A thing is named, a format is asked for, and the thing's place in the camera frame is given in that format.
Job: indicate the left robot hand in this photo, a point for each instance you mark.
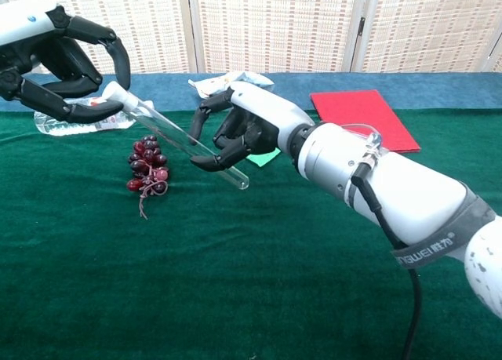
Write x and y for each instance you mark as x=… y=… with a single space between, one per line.
x=39 y=62

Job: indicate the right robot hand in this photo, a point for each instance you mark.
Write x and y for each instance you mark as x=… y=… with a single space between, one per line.
x=263 y=113

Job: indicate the clear glass test tube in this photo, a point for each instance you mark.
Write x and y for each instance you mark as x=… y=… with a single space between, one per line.
x=172 y=134

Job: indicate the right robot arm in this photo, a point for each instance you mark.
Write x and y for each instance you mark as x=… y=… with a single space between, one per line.
x=392 y=191

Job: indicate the green square sachet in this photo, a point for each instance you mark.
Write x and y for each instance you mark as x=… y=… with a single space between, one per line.
x=263 y=160

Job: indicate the white crumpled snack bag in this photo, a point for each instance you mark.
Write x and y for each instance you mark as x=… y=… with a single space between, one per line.
x=212 y=83

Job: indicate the clear plastic water bottle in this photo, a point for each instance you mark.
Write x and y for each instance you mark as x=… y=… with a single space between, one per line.
x=51 y=125

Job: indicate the woven bamboo screen panel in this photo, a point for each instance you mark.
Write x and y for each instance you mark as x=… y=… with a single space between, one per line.
x=274 y=26
x=498 y=60
x=157 y=26
x=427 y=26

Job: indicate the red flat folder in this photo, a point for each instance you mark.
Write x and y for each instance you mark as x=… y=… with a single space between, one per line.
x=361 y=109

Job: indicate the dark red grape bunch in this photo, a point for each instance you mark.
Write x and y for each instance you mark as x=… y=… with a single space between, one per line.
x=147 y=164

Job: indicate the black screen hinge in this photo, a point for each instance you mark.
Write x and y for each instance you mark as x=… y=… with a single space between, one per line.
x=362 y=25

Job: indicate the blue table cover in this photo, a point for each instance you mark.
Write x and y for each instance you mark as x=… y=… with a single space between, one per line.
x=431 y=87

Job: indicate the dark green velvet cloth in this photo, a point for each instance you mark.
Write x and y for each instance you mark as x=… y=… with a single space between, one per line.
x=196 y=277

